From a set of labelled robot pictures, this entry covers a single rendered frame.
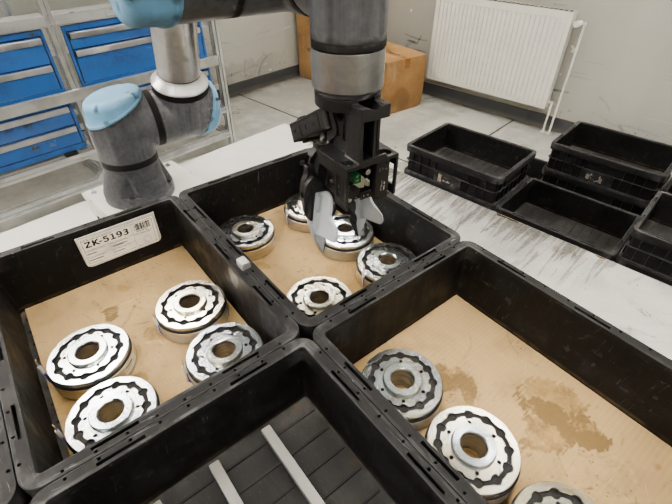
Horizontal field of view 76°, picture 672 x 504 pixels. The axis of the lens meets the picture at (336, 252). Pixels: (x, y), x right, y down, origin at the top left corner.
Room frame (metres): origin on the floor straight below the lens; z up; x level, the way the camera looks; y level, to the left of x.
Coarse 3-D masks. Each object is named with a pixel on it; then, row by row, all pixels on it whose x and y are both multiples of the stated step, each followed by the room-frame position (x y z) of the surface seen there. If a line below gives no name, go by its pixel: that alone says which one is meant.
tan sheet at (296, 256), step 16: (272, 224) 0.69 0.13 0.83; (288, 240) 0.64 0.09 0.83; (304, 240) 0.64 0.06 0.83; (272, 256) 0.59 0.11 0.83; (288, 256) 0.59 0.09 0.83; (304, 256) 0.59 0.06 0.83; (320, 256) 0.59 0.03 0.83; (272, 272) 0.55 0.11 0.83; (288, 272) 0.55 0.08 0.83; (304, 272) 0.55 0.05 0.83; (320, 272) 0.55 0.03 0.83; (336, 272) 0.55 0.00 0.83; (352, 272) 0.55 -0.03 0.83; (288, 288) 0.51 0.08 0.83; (352, 288) 0.51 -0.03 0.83
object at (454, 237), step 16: (272, 160) 0.77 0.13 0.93; (288, 160) 0.78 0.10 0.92; (224, 176) 0.70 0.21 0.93; (240, 176) 0.71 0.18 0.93; (192, 192) 0.65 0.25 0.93; (192, 208) 0.60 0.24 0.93; (416, 208) 0.60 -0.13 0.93; (208, 224) 0.55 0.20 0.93; (432, 224) 0.55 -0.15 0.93; (224, 240) 0.51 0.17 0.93; (448, 240) 0.51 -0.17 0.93; (240, 256) 0.47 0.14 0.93; (432, 256) 0.47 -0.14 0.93; (256, 272) 0.44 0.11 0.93; (400, 272) 0.44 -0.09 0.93; (368, 288) 0.41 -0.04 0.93; (288, 304) 0.38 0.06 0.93; (336, 304) 0.38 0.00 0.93; (352, 304) 0.38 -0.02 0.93; (304, 320) 0.35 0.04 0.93; (320, 320) 0.35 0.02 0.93; (304, 336) 0.34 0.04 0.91
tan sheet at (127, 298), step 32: (160, 256) 0.59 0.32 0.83; (96, 288) 0.51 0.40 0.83; (128, 288) 0.51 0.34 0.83; (160, 288) 0.51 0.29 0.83; (32, 320) 0.44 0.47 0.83; (64, 320) 0.44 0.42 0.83; (96, 320) 0.44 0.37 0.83; (128, 320) 0.44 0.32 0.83; (160, 352) 0.38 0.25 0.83; (160, 384) 0.33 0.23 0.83; (192, 384) 0.33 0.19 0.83; (64, 416) 0.28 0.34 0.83
